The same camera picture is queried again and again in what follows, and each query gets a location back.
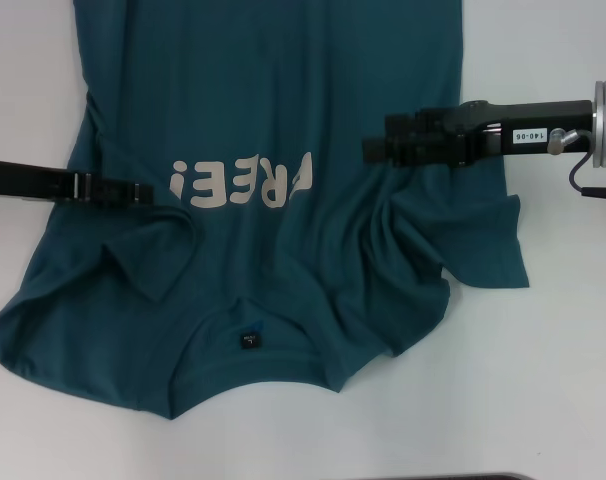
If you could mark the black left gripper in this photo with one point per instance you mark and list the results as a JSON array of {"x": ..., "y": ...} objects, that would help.
[{"x": 23, "y": 180}]

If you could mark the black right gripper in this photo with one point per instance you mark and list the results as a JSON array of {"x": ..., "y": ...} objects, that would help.
[{"x": 488, "y": 130}]

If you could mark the dark flat edge object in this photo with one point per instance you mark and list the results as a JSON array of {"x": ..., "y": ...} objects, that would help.
[{"x": 458, "y": 477}]

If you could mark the teal t-shirt with cream lettering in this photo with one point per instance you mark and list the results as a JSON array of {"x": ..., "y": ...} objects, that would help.
[{"x": 283, "y": 75}]

